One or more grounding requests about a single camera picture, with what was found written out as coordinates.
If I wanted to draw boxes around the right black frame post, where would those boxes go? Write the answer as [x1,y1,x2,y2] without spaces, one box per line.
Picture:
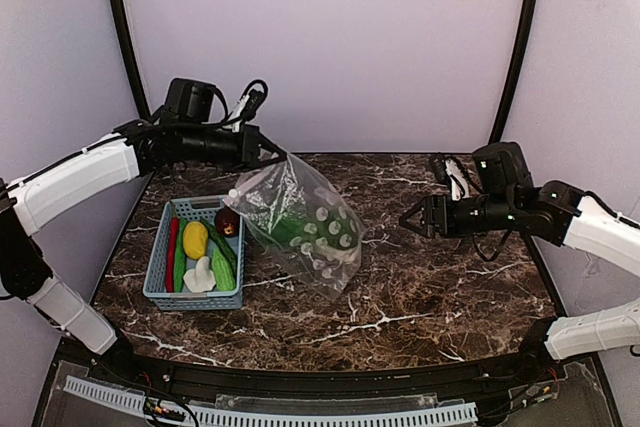
[489,0,537,143]

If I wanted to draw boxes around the green cucumber toy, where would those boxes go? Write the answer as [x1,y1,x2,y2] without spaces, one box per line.
[200,218,237,292]

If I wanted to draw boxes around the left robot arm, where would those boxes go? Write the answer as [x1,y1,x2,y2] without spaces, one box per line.
[1,78,286,356]

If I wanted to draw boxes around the green leafy vegetable toy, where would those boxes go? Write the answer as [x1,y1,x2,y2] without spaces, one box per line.
[267,206,363,269]

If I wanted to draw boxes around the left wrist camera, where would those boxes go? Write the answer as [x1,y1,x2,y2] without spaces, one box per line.
[225,79,269,132]

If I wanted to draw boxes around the white slotted cable duct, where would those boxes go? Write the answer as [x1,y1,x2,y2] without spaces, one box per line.
[64,375,478,426]

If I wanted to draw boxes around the white radish toy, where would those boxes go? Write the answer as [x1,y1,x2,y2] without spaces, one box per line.
[183,256,216,293]

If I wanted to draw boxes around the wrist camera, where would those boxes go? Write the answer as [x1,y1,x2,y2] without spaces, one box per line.
[225,79,269,132]
[429,153,479,201]

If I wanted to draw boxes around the yellow corn toy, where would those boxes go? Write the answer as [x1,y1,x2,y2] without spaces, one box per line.
[182,221,208,260]

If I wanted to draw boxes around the dark red apple toy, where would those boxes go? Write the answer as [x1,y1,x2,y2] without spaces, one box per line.
[214,207,240,237]

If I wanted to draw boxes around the black frame post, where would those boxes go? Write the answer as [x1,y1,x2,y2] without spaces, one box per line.
[489,0,537,143]
[109,0,159,122]

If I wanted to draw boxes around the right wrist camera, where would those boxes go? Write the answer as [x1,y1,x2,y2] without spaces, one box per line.
[429,153,479,201]

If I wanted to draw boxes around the red chili pepper toy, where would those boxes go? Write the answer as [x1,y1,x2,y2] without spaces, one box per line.
[165,216,180,293]

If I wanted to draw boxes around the clear zip top bag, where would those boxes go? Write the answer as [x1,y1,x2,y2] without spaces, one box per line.
[223,153,365,300]

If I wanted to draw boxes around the left black frame post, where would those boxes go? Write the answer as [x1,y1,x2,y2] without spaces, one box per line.
[109,0,159,122]

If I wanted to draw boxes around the long green pepper toy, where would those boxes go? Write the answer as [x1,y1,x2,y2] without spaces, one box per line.
[173,218,188,293]

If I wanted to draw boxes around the black front rail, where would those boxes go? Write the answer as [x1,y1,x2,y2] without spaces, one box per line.
[49,321,596,411]

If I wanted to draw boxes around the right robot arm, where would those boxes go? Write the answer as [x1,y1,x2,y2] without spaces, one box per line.
[399,142,639,361]

